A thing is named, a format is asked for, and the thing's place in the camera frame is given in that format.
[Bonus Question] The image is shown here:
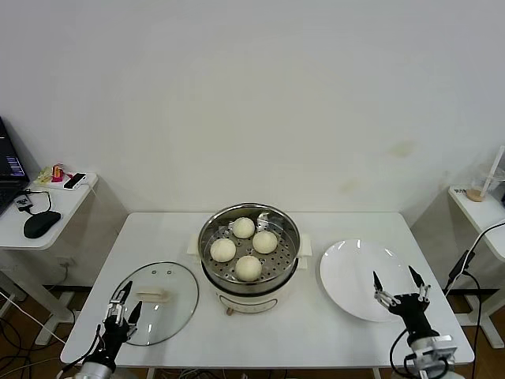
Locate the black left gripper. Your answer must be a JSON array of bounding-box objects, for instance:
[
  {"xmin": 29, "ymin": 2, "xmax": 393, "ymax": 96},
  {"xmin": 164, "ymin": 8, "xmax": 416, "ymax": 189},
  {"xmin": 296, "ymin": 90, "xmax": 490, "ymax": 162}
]
[{"xmin": 93, "ymin": 280, "xmax": 144, "ymax": 359}]

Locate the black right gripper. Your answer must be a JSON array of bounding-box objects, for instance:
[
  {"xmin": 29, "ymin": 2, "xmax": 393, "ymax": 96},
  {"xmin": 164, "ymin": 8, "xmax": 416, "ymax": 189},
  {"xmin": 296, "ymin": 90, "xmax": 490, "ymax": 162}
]
[{"xmin": 372, "ymin": 265, "xmax": 438, "ymax": 341}]

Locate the round glass pot lid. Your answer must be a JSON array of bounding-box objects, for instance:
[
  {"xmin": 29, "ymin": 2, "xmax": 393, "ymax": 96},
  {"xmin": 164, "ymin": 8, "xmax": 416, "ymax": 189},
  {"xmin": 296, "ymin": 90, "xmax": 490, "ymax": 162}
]
[{"xmin": 110, "ymin": 259, "xmax": 200, "ymax": 347}]

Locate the white steamed baozi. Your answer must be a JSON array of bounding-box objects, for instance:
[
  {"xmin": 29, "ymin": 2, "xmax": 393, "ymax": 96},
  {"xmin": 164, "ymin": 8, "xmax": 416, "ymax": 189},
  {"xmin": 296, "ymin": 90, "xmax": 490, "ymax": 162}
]
[
  {"xmin": 210, "ymin": 238, "xmax": 238, "ymax": 263},
  {"xmin": 235, "ymin": 254, "xmax": 264, "ymax": 282},
  {"xmin": 231, "ymin": 216, "xmax": 256, "ymax": 239},
  {"xmin": 252, "ymin": 230, "xmax": 278, "ymax": 254}
]

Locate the stainless steel steamer basket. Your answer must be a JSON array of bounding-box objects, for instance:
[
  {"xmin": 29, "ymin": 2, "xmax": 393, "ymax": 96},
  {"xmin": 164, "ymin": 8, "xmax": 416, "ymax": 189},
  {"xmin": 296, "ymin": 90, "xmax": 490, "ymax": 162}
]
[{"xmin": 197, "ymin": 202, "xmax": 301, "ymax": 287}]

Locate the white round plate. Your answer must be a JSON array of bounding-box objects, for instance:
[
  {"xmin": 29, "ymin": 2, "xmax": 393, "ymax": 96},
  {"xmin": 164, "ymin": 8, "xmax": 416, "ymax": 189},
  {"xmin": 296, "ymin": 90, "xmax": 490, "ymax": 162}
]
[{"xmin": 319, "ymin": 238, "xmax": 417, "ymax": 323}]

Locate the clear plastic drink cup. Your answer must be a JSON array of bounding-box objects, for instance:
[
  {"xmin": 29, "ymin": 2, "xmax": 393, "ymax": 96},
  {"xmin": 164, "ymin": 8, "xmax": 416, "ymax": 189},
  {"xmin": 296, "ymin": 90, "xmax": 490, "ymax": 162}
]
[{"xmin": 466, "ymin": 163, "xmax": 505, "ymax": 203}]

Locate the black computer mouse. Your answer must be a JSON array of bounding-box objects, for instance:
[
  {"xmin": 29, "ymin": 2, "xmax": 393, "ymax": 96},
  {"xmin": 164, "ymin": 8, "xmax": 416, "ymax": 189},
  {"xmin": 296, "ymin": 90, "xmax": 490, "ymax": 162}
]
[{"xmin": 23, "ymin": 211, "xmax": 62, "ymax": 239}]

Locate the white side table with laptop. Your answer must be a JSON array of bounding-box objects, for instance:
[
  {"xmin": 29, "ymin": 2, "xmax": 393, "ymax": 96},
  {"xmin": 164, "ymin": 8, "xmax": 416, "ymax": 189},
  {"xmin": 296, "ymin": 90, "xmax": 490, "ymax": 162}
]
[{"xmin": 0, "ymin": 170, "xmax": 99, "ymax": 347}]

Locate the black and white phone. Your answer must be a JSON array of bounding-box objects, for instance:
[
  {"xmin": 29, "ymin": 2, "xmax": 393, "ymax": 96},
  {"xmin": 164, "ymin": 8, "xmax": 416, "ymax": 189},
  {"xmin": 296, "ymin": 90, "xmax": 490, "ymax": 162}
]
[{"xmin": 63, "ymin": 172, "xmax": 88, "ymax": 190}]

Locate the pink and orange small item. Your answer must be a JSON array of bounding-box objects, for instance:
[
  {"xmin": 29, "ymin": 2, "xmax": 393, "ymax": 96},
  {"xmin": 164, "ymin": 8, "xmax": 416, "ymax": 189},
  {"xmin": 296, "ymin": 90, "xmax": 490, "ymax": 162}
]
[{"xmin": 50, "ymin": 162, "xmax": 70, "ymax": 183}]

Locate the yellow snack packet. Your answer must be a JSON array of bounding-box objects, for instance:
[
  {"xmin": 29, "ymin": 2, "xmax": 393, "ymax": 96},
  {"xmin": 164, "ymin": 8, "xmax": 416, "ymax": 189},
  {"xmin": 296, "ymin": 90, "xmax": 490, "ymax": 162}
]
[{"xmin": 33, "ymin": 166, "xmax": 54, "ymax": 186}]

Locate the black laptop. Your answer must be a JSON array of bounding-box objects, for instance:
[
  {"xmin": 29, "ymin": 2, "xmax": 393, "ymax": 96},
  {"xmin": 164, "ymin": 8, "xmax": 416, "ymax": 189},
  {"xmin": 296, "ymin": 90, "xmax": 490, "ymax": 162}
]
[{"xmin": 0, "ymin": 114, "xmax": 32, "ymax": 216}]

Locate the black cable with connector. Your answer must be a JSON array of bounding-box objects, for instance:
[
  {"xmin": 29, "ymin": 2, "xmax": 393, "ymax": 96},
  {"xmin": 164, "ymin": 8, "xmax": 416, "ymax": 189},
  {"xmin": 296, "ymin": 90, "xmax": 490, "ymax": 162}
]
[{"xmin": 443, "ymin": 220, "xmax": 505, "ymax": 379}]

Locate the black adapter with cable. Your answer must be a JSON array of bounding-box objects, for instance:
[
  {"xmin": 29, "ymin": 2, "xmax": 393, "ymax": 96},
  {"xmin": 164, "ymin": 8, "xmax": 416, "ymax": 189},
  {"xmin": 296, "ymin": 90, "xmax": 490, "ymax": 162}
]
[{"xmin": 14, "ymin": 189, "xmax": 53, "ymax": 215}]

